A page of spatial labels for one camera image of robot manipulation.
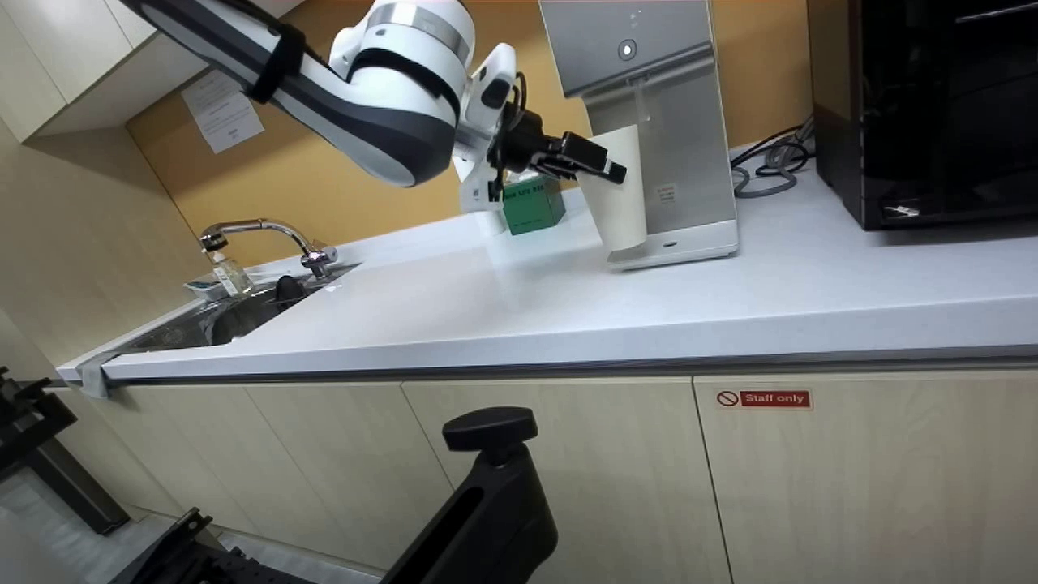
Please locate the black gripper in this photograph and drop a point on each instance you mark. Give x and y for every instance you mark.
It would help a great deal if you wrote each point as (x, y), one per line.
(527, 143)

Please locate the white paper cup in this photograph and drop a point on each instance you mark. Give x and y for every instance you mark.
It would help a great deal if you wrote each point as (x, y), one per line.
(616, 205)

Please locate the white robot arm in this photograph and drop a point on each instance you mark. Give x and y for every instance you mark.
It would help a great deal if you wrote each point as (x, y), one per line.
(400, 91)

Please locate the silver water dispenser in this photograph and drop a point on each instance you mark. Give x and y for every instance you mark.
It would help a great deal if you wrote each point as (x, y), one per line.
(654, 63)

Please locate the green tissue box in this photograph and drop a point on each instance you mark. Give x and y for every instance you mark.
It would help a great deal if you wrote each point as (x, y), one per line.
(533, 205)

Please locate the red warning sticker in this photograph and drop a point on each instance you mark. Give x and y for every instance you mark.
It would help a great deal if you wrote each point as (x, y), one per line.
(763, 396)

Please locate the black round sponge holder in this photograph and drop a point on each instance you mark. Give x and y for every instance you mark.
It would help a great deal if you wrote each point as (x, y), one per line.
(285, 290)

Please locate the chrome sink faucet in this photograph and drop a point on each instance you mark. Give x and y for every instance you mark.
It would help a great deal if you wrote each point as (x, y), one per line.
(268, 238)

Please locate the black microwave oven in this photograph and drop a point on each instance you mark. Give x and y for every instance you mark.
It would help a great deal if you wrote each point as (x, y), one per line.
(924, 111)

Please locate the stainless steel sink basin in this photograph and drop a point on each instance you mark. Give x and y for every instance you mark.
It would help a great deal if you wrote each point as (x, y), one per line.
(229, 318)

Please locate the beige lower cabinet door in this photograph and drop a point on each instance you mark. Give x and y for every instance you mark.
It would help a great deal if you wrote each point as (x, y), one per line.
(888, 479)

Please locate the paper notice on wall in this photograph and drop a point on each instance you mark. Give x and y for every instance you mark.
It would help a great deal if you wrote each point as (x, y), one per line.
(221, 111)

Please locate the cream upper wall cabinet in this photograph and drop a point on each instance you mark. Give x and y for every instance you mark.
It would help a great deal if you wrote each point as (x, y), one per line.
(71, 65)

